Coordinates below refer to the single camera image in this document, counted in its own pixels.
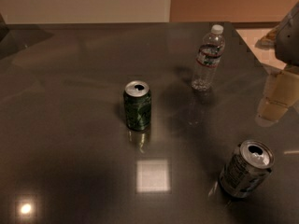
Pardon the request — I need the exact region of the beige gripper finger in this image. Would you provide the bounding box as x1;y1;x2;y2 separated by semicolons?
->
261;26;278;47
255;65;299;127

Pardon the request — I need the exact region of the green soda can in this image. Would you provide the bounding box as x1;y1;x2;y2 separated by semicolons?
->
123;80;151;131

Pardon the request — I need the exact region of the silver 7up can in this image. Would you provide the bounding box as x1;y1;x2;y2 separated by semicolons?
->
219;140;274;199

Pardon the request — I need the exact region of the clear plastic water bottle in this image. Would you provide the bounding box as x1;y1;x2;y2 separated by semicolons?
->
192;24;225;91

